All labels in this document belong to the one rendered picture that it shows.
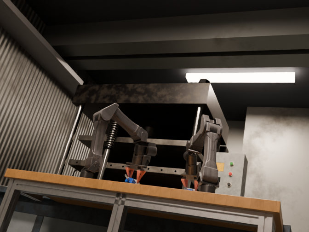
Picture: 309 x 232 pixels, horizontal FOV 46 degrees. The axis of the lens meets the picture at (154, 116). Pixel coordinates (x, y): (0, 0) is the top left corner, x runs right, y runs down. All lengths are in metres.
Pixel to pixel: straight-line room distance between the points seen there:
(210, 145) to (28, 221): 1.15
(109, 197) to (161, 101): 1.63
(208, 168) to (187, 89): 1.49
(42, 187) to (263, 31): 2.30
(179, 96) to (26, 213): 1.49
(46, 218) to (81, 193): 0.63
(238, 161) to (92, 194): 1.50
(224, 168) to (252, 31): 1.24
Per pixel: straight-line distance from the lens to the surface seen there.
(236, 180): 2.75
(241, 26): 3.37
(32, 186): 1.73
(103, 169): 3.04
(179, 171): 2.81
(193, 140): 1.92
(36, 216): 2.22
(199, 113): 2.89
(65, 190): 1.62
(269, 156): 4.63
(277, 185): 4.51
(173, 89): 3.04
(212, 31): 3.39
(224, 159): 2.82
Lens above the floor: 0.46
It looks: 24 degrees up
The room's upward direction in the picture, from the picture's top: 13 degrees clockwise
